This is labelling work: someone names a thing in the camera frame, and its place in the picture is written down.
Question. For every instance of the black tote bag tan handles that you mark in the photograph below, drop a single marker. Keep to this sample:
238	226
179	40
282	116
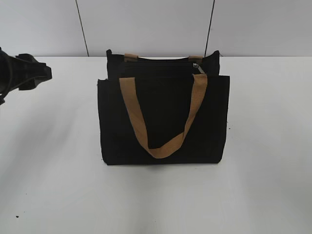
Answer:
162	111

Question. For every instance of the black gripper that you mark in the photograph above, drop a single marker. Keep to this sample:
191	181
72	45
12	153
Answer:
22	72

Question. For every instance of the silver zipper pull with ring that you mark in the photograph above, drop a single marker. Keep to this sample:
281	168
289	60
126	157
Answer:
195	65

